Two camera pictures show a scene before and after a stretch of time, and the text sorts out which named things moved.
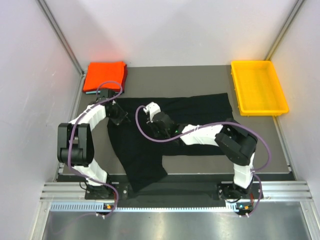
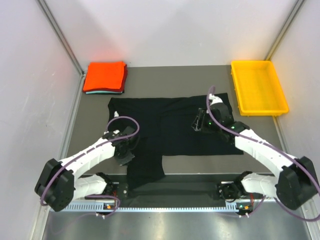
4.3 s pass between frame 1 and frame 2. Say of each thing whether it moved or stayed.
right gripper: moved
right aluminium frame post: stayed
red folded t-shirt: stayed
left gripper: moved
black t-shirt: stayed
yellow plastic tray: stayed
